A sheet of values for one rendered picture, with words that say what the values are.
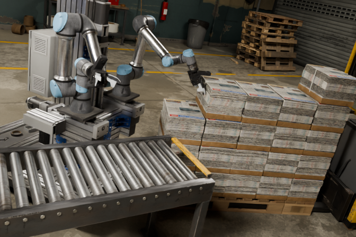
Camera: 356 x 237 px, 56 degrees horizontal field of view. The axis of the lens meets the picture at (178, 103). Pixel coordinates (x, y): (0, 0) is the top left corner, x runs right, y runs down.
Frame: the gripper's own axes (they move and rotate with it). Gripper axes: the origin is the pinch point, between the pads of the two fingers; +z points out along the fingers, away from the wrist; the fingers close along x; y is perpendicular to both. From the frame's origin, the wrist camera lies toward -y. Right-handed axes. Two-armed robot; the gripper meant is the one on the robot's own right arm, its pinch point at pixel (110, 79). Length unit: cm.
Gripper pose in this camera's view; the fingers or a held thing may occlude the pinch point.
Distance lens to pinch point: 175.1
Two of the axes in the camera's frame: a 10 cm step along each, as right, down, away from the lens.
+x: -7.3, -0.3, -6.8
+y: -2.8, 9.2, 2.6
